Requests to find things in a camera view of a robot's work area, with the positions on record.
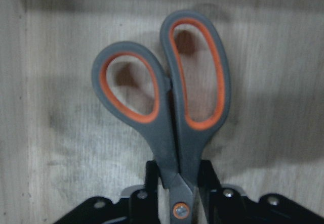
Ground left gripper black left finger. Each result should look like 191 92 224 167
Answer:
129 161 159 223

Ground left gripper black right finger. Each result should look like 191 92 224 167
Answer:
198 160 256 223

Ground grey orange scissors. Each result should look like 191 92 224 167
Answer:
92 10 231 223

